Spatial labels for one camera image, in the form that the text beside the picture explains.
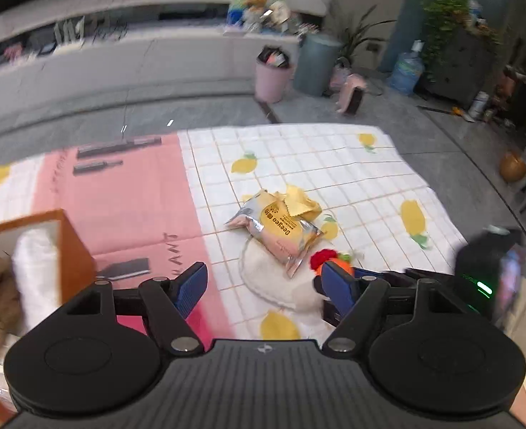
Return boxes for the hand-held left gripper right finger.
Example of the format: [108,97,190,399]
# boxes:
[319,260,467,353]

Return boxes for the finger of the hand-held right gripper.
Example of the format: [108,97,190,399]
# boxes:
[352,267,409,280]
[322,297,350,326]

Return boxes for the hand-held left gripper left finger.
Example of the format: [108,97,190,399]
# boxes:
[59,260,209,353]

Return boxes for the red orange plush toy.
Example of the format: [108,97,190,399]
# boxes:
[310,249,365,299]

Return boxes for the silver orange snack packet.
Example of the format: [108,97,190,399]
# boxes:
[225,190,325,278]

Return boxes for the orange cardboard box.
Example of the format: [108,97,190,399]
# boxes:
[0,209,97,355]

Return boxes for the white fluffy cloth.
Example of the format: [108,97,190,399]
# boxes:
[13,228,67,337]

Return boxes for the white round fluffy pad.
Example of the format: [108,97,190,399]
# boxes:
[240,238,332,312]

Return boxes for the brown round pot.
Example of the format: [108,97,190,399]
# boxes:
[500,151,526,183]

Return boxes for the pink printed sheet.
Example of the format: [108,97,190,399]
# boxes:
[30,136,248,341]

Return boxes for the lemon print checked tablecloth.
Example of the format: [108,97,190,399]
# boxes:
[0,124,467,341]

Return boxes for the white small container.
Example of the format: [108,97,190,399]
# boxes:
[468,92,490,119]

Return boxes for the pink space heater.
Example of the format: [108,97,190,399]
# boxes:
[336,74,368,116]

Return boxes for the dark cabinet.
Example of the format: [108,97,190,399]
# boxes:
[428,27,502,109]

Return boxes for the pink small bag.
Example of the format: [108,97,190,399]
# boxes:
[330,65,351,91]

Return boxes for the blue water jug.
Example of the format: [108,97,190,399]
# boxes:
[388,40,425,96]

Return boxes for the grey pedal trash can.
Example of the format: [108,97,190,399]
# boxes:
[293,33,343,97]

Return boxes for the pink waste bin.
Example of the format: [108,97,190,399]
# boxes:
[255,47,296,103]

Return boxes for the white marble console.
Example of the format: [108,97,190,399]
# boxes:
[0,0,306,104]

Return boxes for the long leaf potted plant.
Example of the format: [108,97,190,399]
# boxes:
[330,4,396,73]

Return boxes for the green ivy plant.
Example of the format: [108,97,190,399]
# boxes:
[417,0,502,79]

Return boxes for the white router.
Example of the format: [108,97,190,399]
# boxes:
[53,19,88,46]

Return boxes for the colourful picture board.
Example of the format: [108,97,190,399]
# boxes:
[226,0,291,32]

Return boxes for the brown teddy bear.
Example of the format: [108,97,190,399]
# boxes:
[243,0,269,28]

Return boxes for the yellow handled tool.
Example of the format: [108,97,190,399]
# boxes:
[417,104,475,123]

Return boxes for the black cables on console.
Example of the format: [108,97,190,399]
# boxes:
[88,14,130,42]

